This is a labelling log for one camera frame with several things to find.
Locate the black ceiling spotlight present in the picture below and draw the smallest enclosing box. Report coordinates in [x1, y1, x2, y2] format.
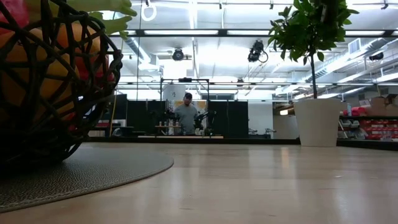
[172, 48, 185, 62]

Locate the cardboard box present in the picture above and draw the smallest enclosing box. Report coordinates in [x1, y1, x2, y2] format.
[369, 95, 398, 116]

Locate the black metal frame stand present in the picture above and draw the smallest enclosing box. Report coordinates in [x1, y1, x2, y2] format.
[160, 77, 210, 102]

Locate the orange fruit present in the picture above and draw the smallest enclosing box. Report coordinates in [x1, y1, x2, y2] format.
[57, 22, 102, 63]

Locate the round grey placemat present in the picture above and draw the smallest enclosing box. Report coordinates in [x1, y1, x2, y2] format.
[0, 146, 175, 214]

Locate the white hanging ring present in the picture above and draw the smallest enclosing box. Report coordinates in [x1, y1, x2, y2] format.
[140, 2, 157, 22]

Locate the potted tree in white pot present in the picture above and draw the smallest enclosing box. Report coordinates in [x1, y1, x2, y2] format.
[267, 0, 360, 147]

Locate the yellow mango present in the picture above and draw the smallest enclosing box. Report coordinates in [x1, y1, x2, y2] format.
[0, 27, 81, 125]

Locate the black ceiling camera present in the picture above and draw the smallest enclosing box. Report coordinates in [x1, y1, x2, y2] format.
[247, 39, 269, 63]

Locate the small wooden table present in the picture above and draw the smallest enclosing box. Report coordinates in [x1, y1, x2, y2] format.
[154, 124, 183, 136]

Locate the pale green celery stalk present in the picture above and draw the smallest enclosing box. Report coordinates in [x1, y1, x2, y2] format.
[65, 0, 138, 40]

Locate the black ceiling lamp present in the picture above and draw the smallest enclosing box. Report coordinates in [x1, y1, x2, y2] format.
[368, 51, 385, 62]

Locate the person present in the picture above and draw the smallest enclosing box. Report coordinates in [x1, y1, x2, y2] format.
[173, 92, 200, 136]

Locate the shelf with red bins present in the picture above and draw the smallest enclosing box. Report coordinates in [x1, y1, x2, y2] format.
[338, 114, 398, 141]

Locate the black overhead crossbar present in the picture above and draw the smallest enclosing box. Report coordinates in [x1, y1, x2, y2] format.
[107, 28, 398, 38]

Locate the black partition panel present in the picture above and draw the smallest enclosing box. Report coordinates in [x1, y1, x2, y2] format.
[126, 100, 168, 136]
[105, 94, 128, 128]
[207, 100, 249, 139]

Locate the black aluminium table frame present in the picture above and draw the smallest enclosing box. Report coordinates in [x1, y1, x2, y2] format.
[86, 136, 398, 152]

